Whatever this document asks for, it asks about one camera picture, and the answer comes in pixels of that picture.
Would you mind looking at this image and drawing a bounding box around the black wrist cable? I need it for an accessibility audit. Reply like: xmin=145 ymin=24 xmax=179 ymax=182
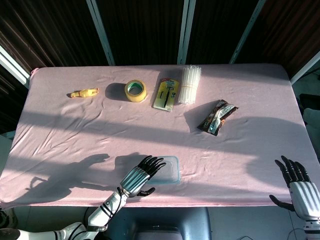
xmin=106 ymin=186 xmax=125 ymax=219

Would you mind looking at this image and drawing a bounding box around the brown foil snack packet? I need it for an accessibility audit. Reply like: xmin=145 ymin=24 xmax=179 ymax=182
xmin=196 ymin=99 xmax=239 ymax=137

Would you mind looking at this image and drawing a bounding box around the grey robot torso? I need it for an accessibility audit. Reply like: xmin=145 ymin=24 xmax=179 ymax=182
xmin=104 ymin=206 xmax=212 ymax=240

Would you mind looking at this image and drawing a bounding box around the yellow rubber chicken toy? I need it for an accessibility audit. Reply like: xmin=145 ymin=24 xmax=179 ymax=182
xmin=66 ymin=87 xmax=100 ymax=99

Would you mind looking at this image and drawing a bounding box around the clear plastic container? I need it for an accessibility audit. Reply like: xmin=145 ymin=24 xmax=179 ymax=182
xmin=145 ymin=155 xmax=182 ymax=187

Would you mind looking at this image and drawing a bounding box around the pink tablecloth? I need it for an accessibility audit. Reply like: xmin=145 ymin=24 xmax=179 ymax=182
xmin=0 ymin=63 xmax=319 ymax=209

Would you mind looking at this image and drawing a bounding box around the white background object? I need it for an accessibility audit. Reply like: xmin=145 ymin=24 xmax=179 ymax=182
xmin=303 ymin=107 xmax=320 ymax=141

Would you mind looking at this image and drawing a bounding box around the white metal frame post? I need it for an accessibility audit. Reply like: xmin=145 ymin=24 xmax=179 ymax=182
xmin=0 ymin=44 xmax=31 ymax=89
xmin=289 ymin=51 xmax=320 ymax=85
xmin=228 ymin=0 xmax=267 ymax=65
xmin=86 ymin=0 xmax=116 ymax=67
xmin=177 ymin=0 xmax=197 ymax=65

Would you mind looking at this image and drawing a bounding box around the yellow tape roll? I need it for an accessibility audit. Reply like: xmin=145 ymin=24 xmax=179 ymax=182
xmin=124 ymin=79 xmax=148 ymax=103

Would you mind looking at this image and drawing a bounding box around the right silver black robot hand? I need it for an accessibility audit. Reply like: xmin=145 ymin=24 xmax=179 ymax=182
xmin=269 ymin=155 xmax=320 ymax=222

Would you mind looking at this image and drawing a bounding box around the bundle of clear plastic sticks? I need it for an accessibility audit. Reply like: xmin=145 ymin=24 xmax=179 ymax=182
xmin=177 ymin=64 xmax=203 ymax=105

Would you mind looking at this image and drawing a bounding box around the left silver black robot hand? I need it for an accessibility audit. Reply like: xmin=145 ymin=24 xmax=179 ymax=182
xmin=117 ymin=154 xmax=167 ymax=199

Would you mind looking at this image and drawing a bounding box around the razor in yellow blister pack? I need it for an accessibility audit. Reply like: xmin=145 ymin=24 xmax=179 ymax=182
xmin=152 ymin=77 xmax=181 ymax=112

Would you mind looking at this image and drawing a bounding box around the black background equipment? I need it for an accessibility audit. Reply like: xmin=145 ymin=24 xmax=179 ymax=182
xmin=298 ymin=93 xmax=320 ymax=111

